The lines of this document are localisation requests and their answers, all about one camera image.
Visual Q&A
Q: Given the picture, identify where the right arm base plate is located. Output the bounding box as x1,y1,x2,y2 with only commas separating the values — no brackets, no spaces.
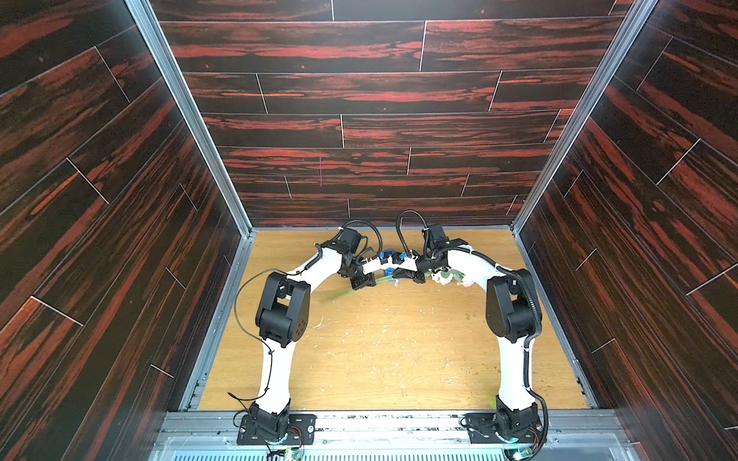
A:
459,410,547,445

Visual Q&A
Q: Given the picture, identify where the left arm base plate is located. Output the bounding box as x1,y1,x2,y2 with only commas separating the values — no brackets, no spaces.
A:
236,412,317,446

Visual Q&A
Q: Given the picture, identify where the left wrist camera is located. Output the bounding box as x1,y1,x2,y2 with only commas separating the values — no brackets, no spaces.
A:
361,257,384,275

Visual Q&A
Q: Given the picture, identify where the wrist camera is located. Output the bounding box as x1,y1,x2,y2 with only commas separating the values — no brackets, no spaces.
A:
361,257,384,275
398,257,418,272

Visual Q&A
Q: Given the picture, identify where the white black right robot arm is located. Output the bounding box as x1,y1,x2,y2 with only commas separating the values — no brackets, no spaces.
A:
418,225,548,445

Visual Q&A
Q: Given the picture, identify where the artificial flower bouquet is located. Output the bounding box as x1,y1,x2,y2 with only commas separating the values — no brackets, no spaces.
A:
317,269,474,303

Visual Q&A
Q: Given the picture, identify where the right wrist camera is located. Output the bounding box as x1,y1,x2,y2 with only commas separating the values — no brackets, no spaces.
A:
398,257,418,272

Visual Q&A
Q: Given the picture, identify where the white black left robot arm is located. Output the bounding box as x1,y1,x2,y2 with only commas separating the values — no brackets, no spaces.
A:
244,220,377,441

